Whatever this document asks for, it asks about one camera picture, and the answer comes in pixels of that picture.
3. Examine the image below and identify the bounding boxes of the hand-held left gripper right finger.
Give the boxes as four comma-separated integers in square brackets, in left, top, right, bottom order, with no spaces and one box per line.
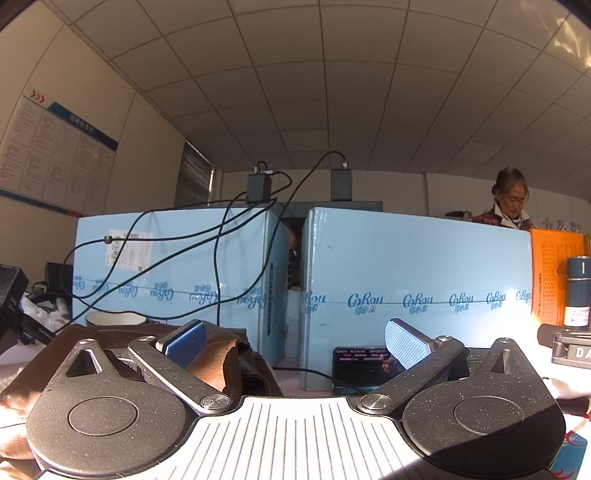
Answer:
[360,318,548,416]

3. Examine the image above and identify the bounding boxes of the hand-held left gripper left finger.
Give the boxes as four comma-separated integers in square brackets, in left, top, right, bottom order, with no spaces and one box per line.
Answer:
[46,319,234,415]

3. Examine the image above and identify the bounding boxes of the brown pants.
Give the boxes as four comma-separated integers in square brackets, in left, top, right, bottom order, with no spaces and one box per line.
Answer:
[0,322,283,480]

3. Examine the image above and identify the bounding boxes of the black smartphone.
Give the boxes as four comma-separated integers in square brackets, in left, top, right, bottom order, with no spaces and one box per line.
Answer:
[332,346,403,394]

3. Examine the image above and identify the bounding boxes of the dark blue vacuum bottle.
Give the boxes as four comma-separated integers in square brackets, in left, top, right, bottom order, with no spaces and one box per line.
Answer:
[556,256,591,329]

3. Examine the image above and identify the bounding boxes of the white bowl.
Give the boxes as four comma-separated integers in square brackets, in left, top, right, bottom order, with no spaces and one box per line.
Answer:
[85,310,147,329]

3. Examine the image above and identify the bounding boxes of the orange box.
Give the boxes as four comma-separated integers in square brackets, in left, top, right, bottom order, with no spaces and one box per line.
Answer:
[530,228,591,329]

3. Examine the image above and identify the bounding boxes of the light blue carton with label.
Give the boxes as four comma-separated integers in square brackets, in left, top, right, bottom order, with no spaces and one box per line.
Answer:
[74,205,291,367]

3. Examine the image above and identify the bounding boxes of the black box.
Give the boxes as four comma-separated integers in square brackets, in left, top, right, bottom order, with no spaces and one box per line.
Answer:
[45,262,75,294]

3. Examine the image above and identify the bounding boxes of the white plastic bag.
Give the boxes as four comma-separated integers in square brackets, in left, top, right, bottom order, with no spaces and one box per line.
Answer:
[21,295,73,334]

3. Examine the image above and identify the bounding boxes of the dark window blind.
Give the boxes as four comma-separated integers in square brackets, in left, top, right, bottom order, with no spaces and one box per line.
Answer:
[174,140,214,208]

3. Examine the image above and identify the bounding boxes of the black power adapter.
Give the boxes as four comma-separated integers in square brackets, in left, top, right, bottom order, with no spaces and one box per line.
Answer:
[330,159,352,202]
[246,172,273,205]

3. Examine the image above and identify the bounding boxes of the black device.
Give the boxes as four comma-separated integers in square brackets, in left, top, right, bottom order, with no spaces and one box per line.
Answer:
[0,264,54,356]

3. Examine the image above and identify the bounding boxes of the black phone cable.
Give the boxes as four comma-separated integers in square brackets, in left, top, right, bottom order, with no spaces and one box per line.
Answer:
[272,366,336,384]

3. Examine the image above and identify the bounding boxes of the black cable with bead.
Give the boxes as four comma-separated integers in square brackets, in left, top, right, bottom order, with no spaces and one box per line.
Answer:
[62,196,279,320]

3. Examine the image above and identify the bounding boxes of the wall poster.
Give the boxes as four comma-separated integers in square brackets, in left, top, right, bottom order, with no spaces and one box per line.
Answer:
[0,85,119,216]

